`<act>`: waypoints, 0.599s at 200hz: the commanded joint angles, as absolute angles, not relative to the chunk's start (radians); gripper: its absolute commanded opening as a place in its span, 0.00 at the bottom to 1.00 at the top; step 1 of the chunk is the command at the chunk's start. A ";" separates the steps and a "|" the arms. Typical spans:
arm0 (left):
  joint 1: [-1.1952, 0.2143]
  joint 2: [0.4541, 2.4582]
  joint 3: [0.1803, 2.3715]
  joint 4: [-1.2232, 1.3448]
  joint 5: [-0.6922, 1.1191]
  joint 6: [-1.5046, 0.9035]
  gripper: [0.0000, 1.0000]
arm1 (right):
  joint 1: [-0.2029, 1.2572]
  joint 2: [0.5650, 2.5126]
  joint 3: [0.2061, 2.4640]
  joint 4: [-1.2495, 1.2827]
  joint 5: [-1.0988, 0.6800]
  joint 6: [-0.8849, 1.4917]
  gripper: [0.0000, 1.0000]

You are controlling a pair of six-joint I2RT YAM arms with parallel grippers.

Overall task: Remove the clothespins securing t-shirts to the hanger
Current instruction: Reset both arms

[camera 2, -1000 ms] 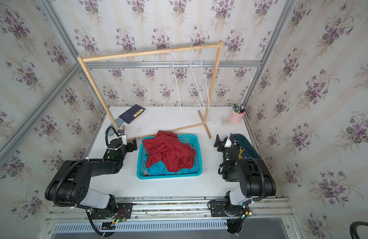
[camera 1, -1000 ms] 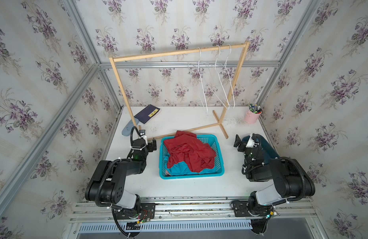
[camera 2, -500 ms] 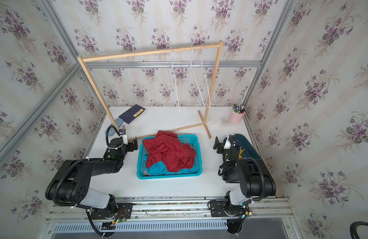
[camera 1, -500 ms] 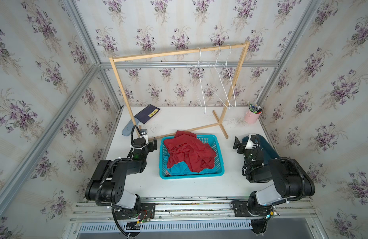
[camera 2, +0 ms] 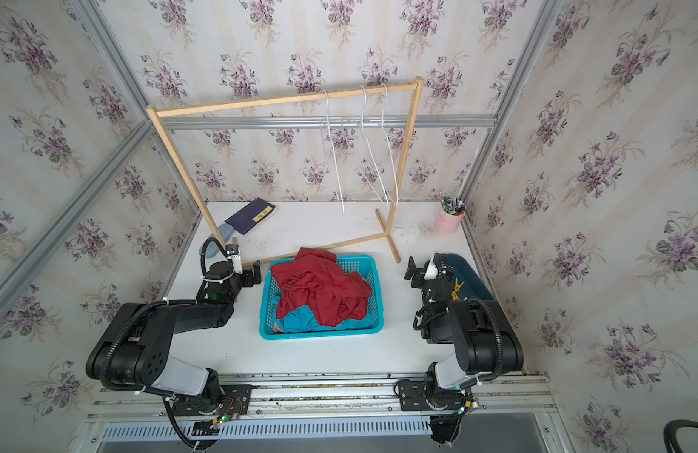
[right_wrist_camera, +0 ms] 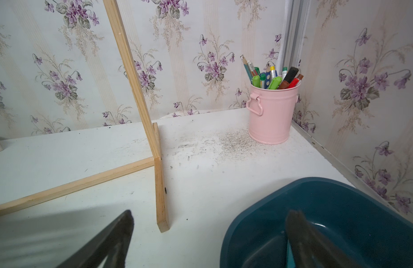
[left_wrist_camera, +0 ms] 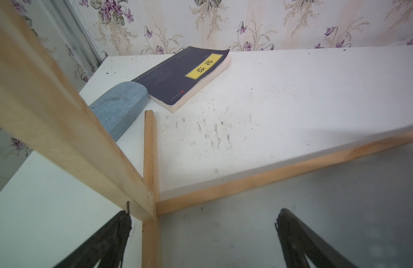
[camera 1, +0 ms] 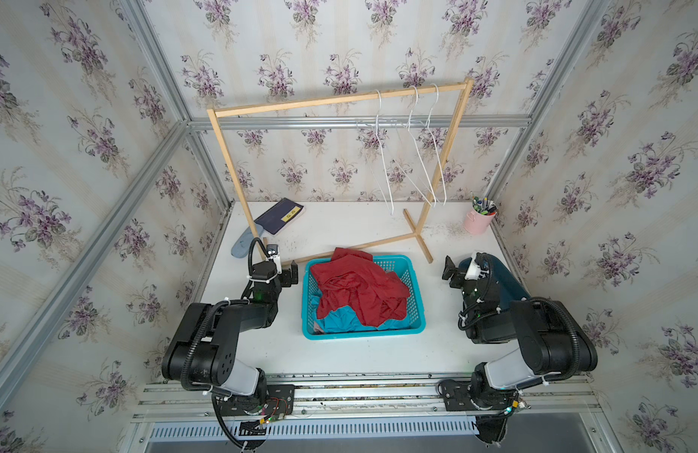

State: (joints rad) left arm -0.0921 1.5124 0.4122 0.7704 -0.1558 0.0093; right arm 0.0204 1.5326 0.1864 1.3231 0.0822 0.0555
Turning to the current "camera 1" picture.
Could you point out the dark blue book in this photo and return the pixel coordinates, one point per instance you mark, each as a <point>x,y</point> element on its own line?
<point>276,218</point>

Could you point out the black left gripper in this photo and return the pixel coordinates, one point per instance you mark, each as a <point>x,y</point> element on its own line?
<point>290,273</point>

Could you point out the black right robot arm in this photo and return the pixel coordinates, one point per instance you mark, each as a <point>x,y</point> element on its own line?
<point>496,309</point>

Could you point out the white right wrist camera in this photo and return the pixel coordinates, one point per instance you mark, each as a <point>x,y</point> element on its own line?
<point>474,271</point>

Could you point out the white wire hanger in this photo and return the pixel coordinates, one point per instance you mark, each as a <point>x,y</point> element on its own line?
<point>434,137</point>

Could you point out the dark red t-shirt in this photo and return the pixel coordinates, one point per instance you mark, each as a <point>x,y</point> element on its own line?
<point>352,279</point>

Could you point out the pink metal pen bucket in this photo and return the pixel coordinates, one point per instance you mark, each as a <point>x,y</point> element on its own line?
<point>479,218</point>

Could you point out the teal plastic laundry basket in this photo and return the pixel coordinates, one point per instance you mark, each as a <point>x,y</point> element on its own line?
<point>399,264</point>

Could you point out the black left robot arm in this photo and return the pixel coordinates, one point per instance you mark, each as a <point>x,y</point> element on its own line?
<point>202,354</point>

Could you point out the turquoise t-shirt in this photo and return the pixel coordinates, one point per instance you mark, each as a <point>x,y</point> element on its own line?
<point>345,320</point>

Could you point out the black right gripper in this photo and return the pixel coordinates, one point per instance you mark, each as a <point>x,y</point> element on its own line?
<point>452,269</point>

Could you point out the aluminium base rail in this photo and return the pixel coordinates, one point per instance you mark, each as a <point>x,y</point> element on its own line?
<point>351,406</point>

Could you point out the dark teal plastic tub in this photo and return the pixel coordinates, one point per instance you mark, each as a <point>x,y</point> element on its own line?
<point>497,284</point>

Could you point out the wooden clothes rack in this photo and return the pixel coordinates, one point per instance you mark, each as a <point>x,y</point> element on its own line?
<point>345,175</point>

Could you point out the grey blue sponge pad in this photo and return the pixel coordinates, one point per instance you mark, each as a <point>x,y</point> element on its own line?
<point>240,249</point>

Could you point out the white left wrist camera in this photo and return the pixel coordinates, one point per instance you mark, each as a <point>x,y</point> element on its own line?
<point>273,254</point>

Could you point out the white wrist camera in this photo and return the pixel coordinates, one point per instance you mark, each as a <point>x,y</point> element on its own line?
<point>474,271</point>
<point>273,254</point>

